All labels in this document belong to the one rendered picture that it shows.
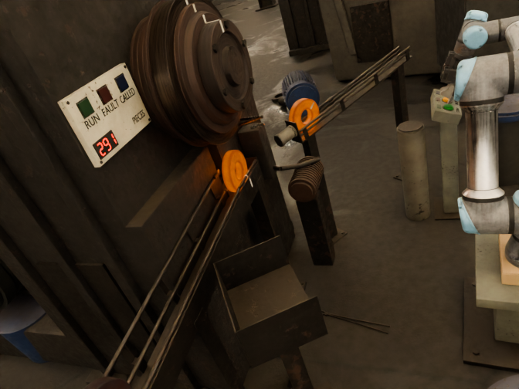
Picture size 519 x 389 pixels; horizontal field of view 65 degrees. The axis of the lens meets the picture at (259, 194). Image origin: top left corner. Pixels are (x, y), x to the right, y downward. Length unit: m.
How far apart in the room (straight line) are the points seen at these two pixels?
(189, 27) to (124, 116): 0.31
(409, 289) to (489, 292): 0.48
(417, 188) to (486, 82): 0.92
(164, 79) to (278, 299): 0.68
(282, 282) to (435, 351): 0.75
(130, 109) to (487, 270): 1.25
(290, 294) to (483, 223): 0.64
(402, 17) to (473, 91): 2.60
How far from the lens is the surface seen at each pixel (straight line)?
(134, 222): 1.18
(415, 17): 3.86
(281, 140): 1.78
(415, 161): 2.05
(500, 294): 1.52
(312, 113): 1.88
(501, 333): 1.72
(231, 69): 1.29
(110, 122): 1.15
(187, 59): 1.21
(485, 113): 1.35
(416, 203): 2.19
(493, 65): 1.34
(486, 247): 1.67
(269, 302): 1.15
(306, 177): 1.75
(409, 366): 1.70
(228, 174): 1.44
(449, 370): 1.69
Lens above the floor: 1.43
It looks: 31 degrees down
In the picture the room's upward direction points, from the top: 19 degrees counter-clockwise
